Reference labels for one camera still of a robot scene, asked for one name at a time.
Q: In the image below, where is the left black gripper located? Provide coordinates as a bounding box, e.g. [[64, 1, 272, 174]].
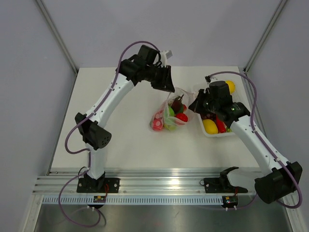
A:
[[144, 64, 174, 92]]

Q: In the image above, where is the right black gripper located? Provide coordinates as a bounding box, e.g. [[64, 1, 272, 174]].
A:
[[189, 89, 219, 115]]

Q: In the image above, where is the dark purple mangosteen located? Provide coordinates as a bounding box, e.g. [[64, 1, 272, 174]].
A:
[[171, 95, 183, 114]]

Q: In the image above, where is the clear pink zip top bag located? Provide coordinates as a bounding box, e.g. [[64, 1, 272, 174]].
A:
[[149, 87, 194, 132]]

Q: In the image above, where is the green lettuce leaf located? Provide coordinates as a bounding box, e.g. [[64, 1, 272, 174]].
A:
[[163, 106, 175, 125]]

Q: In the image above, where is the green pear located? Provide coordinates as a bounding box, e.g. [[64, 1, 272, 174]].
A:
[[164, 123, 177, 131]]

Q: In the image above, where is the white plastic fruit basket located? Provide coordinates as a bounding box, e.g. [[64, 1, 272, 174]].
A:
[[192, 83, 241, 137]]

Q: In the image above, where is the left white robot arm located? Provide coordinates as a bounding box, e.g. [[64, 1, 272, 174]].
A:
[[75, 45, 175, 192]]

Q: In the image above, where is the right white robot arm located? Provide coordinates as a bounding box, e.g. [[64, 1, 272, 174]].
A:
[[188, 81, 303, 204]]

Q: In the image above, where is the yellow lemon top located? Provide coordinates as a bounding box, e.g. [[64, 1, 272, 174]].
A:
[[226, 80, 236, 94]]

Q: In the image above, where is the dark grape bunch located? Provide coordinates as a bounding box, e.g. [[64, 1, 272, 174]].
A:
[[200, 113, 216, 121]]

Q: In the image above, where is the yellow mango upper left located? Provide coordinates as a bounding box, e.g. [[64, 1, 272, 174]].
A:
[[202, 119, 219, 134]]

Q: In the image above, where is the red chili pepper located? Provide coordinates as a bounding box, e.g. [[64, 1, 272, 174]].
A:
[[216, 116, 227, 133]]

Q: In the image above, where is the right small circuit board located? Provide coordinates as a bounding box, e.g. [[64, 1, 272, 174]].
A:
[[222, 195, 239, 208]]

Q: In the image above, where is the small circuit board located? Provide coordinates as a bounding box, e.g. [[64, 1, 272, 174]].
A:
[[94, 196, 106, 203], [222, 195, 239, 208]]

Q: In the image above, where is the left small circuit board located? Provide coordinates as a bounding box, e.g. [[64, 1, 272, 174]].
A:
[[94, 196, 106, 203]]

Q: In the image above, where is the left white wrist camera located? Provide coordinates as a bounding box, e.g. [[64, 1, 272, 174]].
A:
[[160, 50, 172, 66]]

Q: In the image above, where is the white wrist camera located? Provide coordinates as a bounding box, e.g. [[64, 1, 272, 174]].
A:
[[205, 75, 218, 85], [160, 50, 172, 66]]

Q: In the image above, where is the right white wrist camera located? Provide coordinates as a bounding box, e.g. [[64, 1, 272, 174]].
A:
[[205, 75, 218, 85]]

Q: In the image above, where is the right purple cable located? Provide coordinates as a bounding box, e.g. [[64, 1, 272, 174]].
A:
[[197, 71, 304, 210]]

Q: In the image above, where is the right aluminium frame post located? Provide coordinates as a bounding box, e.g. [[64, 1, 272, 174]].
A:
[[243, 0, 289, 74]]

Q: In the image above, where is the aluminium frame post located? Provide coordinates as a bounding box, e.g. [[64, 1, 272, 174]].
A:
[[34, 0, 79, 77], [243, 0, 289, 74]]

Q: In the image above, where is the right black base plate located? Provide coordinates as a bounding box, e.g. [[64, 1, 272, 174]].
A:
[[199, 177, 249, 194]]

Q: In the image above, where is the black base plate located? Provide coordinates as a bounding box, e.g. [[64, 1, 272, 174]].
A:
[[76, 178, 120, 193], [199, 177, 249, 194]]

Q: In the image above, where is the aluminium mounting rail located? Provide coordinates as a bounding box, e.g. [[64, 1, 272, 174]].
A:
[[32, 168, 295, 196]]

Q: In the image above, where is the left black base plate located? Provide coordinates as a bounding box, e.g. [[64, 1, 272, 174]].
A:
[[76, 178, 120, 193]]

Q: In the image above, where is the left aluminium frame post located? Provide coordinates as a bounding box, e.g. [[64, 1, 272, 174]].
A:
[[34, 0, 79, 77]]

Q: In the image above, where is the white slotted cable duct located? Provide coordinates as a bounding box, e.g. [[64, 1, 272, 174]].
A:
[[42, 195, 223, 205]]

